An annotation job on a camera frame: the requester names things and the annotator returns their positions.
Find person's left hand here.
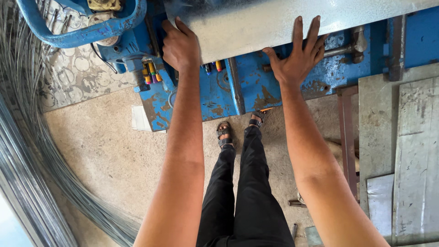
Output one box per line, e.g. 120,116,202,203
161,16,201,72

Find person's right hand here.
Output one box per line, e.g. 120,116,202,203
262,15,330,88

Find galvanized steel sheet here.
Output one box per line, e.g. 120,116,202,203
164,0,439,64

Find grey threaded bolt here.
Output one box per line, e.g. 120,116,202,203
125,56,152,93

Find blue sheet metal machine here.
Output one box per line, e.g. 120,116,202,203
96,0,439,133

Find person's right black sandal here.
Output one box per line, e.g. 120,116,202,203
249,110,268,128

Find person's black sandal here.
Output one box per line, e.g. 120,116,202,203
249,110,268,128
216,121,235,148

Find steel hammer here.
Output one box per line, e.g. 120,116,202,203
262,26,368,72

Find white paper piece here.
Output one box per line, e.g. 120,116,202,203
132,105,167,134

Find person's left black sandal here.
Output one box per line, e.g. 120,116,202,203
216,121,235,148

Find patterned floor sheet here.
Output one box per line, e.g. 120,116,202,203
37,0,138,112

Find person's black trousers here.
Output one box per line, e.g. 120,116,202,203
196,125,296,247

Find stack of grey metal sheets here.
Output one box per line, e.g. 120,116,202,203
358,62,439,247

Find black cable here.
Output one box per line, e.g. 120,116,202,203
89,43,118,75

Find rusty angle iron frame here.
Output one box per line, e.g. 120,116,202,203
336,85,359,200

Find blue curved machine handle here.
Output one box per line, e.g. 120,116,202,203
15,0,148,49

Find rusty metal bracket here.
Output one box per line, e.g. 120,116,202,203
288,192,308,208

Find coil of steel wire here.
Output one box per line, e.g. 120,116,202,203
0,0,142,247

